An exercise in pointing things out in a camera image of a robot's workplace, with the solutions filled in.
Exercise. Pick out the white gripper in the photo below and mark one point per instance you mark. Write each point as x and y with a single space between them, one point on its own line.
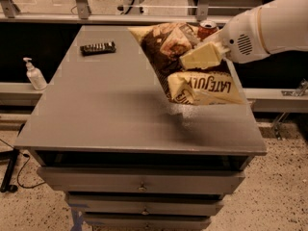
243 38

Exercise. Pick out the brown Late July chip bag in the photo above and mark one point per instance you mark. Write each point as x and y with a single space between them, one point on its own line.
190 69

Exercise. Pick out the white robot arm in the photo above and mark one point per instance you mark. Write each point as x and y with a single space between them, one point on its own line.
275 27

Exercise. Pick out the black RXBAR chocolate bar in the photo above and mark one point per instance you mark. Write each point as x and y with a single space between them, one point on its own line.
98 48

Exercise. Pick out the red Coca-Cola can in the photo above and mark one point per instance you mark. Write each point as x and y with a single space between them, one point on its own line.
206 28

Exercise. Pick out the grey drawer cabinet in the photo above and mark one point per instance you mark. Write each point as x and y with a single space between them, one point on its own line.
109 111

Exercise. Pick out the white pump sanitizer bottle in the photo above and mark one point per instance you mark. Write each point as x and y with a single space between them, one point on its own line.
34 75

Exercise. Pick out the top grey drawer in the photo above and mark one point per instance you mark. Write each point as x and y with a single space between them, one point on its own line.
124 180

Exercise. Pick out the grey drawer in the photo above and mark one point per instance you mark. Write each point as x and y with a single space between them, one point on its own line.
147 222
144 205
124 180

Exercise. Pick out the middle grey drawer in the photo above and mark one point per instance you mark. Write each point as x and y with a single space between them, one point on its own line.
144 205

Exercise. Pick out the bottom grey drawer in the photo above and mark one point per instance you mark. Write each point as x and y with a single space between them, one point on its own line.
147 222

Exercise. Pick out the metal window railing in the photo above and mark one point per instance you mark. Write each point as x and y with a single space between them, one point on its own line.
106 12

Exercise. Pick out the black stand leg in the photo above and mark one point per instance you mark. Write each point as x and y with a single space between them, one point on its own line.
10 157

